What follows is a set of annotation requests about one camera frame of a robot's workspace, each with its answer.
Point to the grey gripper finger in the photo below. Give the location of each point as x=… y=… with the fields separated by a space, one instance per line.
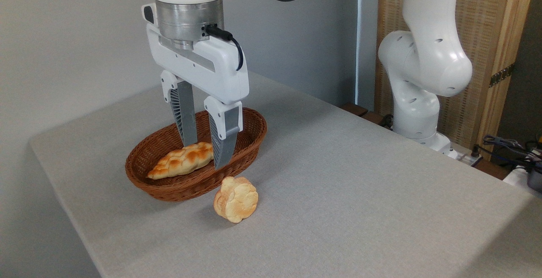
x=185 y=112
x=226 y=129

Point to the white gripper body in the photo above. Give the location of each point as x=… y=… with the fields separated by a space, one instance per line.
x=211 y=64

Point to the long braided bread loaf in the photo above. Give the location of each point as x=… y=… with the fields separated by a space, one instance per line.
x=180 y=163

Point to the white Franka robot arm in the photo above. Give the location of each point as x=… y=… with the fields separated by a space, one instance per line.
x=427 y=57

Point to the round flower-shaped bread roll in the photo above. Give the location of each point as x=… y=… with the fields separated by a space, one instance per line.
x=237 y=199

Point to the brown wicker basket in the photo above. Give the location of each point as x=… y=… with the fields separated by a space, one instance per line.
x=250 y=140

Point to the dark brown wooden bench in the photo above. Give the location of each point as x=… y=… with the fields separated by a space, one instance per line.
x=358 y=109

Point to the brass screen hinge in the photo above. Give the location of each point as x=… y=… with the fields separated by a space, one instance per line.
x=501 y=75

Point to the white vertical wall strip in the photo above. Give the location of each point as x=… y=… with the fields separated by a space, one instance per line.
x=360 y=36

